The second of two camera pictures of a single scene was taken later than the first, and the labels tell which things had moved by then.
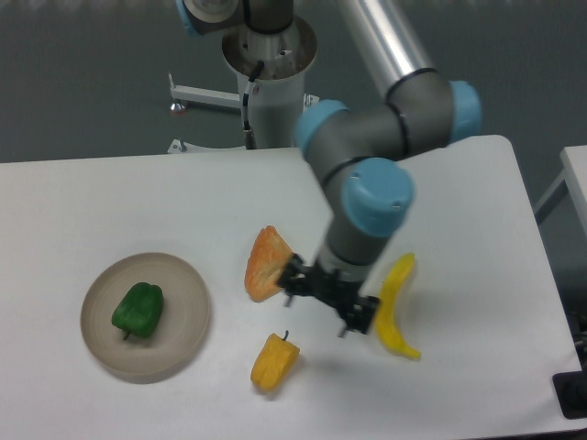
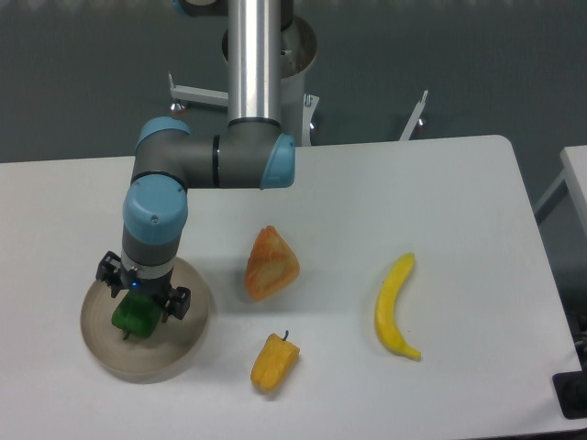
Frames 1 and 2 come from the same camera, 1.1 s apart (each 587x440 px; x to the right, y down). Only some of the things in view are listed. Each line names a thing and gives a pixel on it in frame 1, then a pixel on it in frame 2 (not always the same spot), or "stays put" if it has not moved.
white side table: x=574 y=161 stays put
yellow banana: x=386 y=324 stays put
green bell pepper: x=139 y=310 stays put
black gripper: x=300 y=280 → x=174 y=302
